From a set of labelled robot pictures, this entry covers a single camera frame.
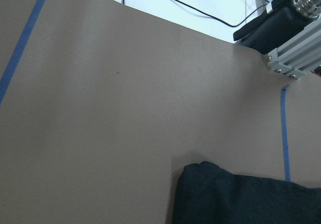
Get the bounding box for black graphic t-shirt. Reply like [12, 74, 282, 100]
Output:
[172, 161, 320, 223]

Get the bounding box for aluminium frame post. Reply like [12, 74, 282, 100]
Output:
[264, 19, 320, 79]

